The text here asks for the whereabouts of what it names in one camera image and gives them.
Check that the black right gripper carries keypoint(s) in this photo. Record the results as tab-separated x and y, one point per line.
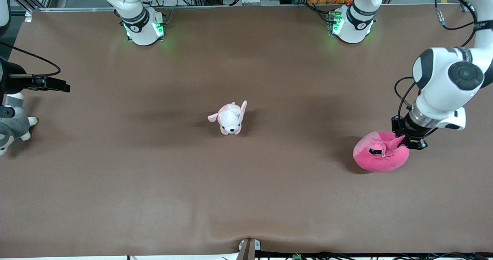
15	84

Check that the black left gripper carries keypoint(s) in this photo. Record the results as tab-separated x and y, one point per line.
403	128

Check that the hot pink round plush toy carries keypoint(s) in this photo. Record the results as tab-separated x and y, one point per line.
381	158

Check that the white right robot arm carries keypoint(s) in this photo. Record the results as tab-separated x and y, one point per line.
140	29

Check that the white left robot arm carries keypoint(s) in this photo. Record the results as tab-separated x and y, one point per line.
443	83

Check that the grey white plush husky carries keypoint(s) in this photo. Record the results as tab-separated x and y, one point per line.
15	125

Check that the pale pink white plush dog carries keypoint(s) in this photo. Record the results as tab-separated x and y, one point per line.
230	119

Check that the white terminal block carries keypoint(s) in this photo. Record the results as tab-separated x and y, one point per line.
252	0

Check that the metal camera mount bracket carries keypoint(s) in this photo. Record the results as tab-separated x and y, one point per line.
247	250

